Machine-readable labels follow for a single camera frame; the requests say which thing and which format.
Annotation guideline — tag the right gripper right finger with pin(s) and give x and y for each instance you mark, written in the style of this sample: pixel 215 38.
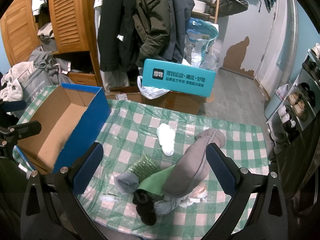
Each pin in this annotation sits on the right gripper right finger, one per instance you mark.
pixel 268 217

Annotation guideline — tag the black backpack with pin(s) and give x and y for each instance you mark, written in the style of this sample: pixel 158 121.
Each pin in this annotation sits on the black backpack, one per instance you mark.
pixel 231 7

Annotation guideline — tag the grey hoodie pile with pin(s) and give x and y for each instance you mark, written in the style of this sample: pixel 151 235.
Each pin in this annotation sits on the grey hoodie pile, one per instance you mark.
pixel 56 68

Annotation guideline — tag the blue white plastic bag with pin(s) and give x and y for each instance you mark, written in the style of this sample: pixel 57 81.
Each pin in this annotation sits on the blue white plastic bag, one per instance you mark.
pixel 200 37

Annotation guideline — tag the dark grey hanging coat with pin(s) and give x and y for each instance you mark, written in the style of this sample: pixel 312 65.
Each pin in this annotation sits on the dark grey hanging coat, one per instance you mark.
pixel 180 13

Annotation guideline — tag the brown cardboard box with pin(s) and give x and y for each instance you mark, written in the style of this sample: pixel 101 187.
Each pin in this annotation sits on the brown cardboard box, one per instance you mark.
pixel 176 101

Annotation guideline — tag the grey fleece slipper sock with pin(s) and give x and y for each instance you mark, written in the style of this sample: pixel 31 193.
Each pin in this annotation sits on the grey fleece slipper sock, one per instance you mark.
pixel 192 168

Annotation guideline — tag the green sparkly scrub cloth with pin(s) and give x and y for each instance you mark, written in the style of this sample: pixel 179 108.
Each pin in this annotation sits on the green sparkly scrub cloth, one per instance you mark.
pixel 143 168

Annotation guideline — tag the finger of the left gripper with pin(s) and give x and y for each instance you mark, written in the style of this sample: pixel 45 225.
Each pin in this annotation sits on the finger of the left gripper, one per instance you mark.
pixel 21 131
pixel 11 106

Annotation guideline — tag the black hanging jacket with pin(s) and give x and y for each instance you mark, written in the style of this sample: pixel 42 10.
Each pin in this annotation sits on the black hanging jacket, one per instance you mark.
pixel 118 41

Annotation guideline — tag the teal shoe box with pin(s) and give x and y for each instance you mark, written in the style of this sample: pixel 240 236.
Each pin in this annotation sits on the teal shoe box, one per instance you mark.
pixel 178 77

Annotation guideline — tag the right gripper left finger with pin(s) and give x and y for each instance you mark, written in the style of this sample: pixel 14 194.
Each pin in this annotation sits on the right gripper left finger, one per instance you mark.
pixel 51 209

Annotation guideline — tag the light grey sock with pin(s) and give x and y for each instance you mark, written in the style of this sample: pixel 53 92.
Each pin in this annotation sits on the light grey sock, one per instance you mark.
pixel 126 183

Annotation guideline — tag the grey paper shopping bag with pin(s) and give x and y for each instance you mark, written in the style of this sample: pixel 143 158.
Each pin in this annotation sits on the grey paper shopping bag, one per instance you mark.
pixel 32 86

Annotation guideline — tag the shoe rack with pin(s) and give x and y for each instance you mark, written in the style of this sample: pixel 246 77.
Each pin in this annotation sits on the shoe rack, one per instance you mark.
pixel 294 104

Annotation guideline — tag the olive hanging jacket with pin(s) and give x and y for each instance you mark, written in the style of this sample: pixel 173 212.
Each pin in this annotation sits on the olive hanging jacket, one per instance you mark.
pixel 153 25

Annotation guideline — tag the white towel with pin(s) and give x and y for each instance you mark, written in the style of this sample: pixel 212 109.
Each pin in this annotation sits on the white towel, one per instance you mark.
pixel 13 90

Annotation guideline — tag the green checkered tablecloth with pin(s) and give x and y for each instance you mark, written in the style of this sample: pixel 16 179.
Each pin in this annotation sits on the green checkered tablecloth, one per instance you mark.
pixel 129 133

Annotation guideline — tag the blue cardboard box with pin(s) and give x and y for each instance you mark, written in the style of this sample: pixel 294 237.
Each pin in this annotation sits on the blue cardboard box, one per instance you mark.
pixel 71 117

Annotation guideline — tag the wooden louvered wardrobe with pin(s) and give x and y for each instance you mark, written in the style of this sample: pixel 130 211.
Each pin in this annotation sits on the wooden louvered wardrobe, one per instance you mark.
pixel 74 33

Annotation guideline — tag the white fluffy sock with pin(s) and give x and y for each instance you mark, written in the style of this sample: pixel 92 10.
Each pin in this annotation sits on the white fluffy sock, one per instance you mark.
pixel 166 137

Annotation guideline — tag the patterned white cloth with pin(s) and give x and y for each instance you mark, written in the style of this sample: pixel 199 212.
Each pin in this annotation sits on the patterned white cloth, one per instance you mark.
pixel 168 204

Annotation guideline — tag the black sock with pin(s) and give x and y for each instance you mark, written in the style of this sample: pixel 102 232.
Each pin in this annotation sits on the black sock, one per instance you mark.
pixel 144 207

